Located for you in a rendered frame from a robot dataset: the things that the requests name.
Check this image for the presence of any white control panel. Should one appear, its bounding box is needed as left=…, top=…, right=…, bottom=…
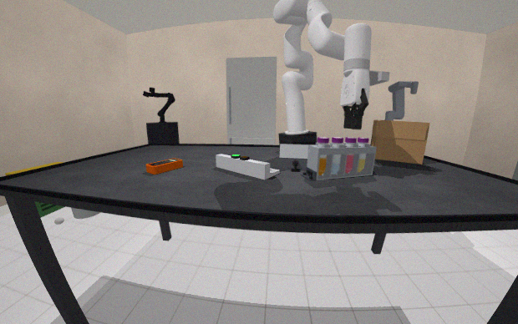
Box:
left=279, top=144, right=308, bottom=172

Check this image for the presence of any brown cardboard box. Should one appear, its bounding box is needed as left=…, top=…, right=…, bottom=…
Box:
left=371, top=120, right=430, bottom=164

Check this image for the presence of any orange pocket multimeter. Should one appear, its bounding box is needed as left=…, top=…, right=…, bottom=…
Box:
left=146, top=159, right=183, bottom=175

